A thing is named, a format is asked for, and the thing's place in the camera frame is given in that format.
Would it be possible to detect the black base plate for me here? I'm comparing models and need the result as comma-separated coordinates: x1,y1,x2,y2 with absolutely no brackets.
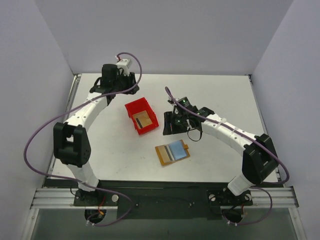
73,180,253,220

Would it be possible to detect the aluminium frame rail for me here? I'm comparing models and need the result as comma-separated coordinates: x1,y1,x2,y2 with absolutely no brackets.
31,187,299,209

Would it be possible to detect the red plastic bin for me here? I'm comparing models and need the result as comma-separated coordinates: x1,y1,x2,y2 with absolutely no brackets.
124,97,159,135

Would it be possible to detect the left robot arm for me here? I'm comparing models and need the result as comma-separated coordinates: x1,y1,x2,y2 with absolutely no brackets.
53,59,139,206

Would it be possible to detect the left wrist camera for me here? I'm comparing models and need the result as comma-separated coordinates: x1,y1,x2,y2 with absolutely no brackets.
116,56,133,69

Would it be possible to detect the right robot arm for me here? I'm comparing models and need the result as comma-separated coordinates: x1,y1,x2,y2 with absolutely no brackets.
163,97,279,205

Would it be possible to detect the orange credit card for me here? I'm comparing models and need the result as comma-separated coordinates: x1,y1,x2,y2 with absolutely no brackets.
158,145,175,164
133,110,153,130

